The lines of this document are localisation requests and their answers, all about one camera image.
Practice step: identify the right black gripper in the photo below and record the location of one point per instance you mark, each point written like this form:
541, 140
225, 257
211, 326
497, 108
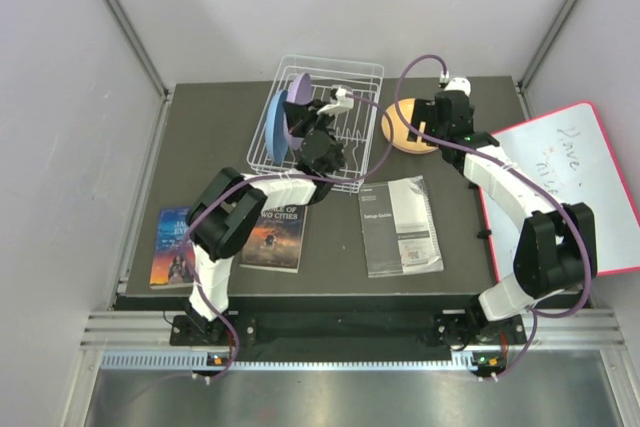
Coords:
425, 111

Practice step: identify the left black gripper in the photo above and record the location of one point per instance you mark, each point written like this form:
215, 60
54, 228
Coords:
300, 116

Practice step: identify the white wire dish rack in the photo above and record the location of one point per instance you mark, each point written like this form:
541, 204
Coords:
355, 129

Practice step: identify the orange plate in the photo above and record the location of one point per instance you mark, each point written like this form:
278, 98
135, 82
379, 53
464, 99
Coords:
399, 132

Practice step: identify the purple plate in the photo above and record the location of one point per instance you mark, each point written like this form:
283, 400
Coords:
300, 92

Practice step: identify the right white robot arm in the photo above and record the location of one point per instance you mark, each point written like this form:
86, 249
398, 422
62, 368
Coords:
556, 249

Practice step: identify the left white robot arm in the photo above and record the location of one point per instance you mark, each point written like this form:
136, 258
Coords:
222, 219

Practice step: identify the blue plate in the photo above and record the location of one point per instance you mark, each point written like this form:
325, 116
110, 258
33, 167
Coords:
276, 143

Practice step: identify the Tale of Two Cities book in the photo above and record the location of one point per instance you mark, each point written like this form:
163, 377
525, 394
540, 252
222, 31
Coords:
275, 243

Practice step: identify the grey setup guide booklet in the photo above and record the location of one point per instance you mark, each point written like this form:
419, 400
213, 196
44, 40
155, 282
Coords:
398, 229

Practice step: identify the pink framed whiteboard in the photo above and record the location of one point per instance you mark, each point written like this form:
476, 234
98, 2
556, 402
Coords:
568, 153

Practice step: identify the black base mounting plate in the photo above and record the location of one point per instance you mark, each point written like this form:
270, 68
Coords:
258, 329

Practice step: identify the blue fantasy cover book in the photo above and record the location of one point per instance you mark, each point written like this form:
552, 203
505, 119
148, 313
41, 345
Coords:
172, 261

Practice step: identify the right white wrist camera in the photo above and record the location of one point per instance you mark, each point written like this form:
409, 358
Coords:
448, 83

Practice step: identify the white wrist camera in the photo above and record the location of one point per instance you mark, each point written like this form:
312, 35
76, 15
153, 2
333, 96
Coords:
341, 101
448, 83

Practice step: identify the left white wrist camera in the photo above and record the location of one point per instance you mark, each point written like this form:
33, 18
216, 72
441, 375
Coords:
341, 101

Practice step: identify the aluminium frame rail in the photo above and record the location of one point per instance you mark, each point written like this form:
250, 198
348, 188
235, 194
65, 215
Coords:
589, 329

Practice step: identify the grey slotted cable duct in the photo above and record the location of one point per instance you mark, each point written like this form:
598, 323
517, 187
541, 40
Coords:
207, 361

